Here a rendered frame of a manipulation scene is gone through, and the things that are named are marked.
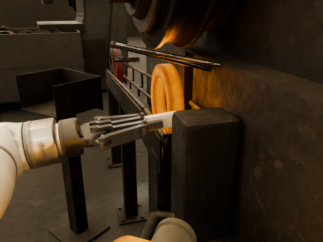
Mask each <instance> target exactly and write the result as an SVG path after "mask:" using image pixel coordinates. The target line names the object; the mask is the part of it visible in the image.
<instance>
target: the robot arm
mask: <svg viewBox="0 0 323 242"><path fill-rule="evenodd" d="M174 112H176V110H175V111H170V112H164V113H159V114H153V115H148V116H144V113H143V112H141V113H140V116H139V114H127V115H117V116H106V117H103V116H96V117H94V121H90V122H88V123H85V124H82V125H80V124H79V121H78V119H77V118H69V119H64V120H60V121H58V123H57V122H56V120H55V119H54V118H47V119H41V120H36V121H27V122H20V123H14V122H0V219H1V218H2V216H3V215H4V213H5V211H6V209H7V207H8V205H9V202H10V200H11V198H12V194H13V191H14V187H15V180H16V179H17V178H18V177H20V176H21V175H22V173H23V172H24V171H26V170H29V169H34V168H36V169H37V168H40V167H43V166H48V165H53V164H58V163H61V162H62V160H63V156H64V157H66V158H69V157H76V156H80V155H83V153H84V147H95V146H98V147H99V150H100V151H101V152H103V151H106V150H108V149H110V148H112V147H114V146H118V145H121V144H125V143H128V142H131V141H134V140H137V139H140V138H144V137H146V136H148V135H149V134H148V132H149V131H154V130H159V129H164V128H169V127H172V116H173V113H174Z"/></svg>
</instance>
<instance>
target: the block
mask: <svg viewBox="0 0 323 242"><path fill-rule="evenodd" d="M240 131H241V123H240V120H239V119H238V118H237V117H235V116H234V115H232V114H231V113H230V112H228V111H227V110H225V109H223V108H221V107H215V108H204V109H189V110H179V111H176V112H174V113H173V116H172V169H171V211H174V212H175V218H178V219H181V220H183V221H185V222H186V223H187V224H189V225H190V226H191V227H192V229H193V230H194V232H195V234H196V238H197V242H205V241H210V240H215V239H219V238H224V237H227V236H228V235H229V234H230V229H231V219H232V210H233V200H234V191H235V182H236V169H237V159H238V150H239V140H240Z"/></svg>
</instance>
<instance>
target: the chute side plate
mask: <svg viewBox="0 0 323 242"><path fill-rule="evenodd" d="M106 82H108V88H109V89H110V91H111V92H112V94H113V95H114V97H115V99H116V100H117V102H118V98H119V100H120V103H121V108H122V109H123V111H124V113H125V114H126V115H127V114H139V116H140V113H141V112H143V113H144V111H143V110H142V109H141V108H140V107H139V106H138V105H137V104H136V102H135V101H134V100H133V99H132V98H131V97H130V96H129V95H128V94H127V93H126V92H125V91H124V90H123V89H122V88H121V87H120V85H119V84H118V83H117V82H116V81H115V80H114V79H113V78H112V77H111V76H110V74H109V73H108V72H107V71H106ZM144 116H146V115H145V113H144ZM148 134H149V135H148V137H147V136H146V137H144V138H142V141H143V143H144V145H145V147H146V149H147V151H148V153H149V155H150V157H151V149H153V151H154V153H155V155H156V157H157V159H158V172H159V174H160V175H161V174H162V139H161V137H160V136H159V135H158V133H157V131H156V130H154V131H149V132H148Z"/></svg>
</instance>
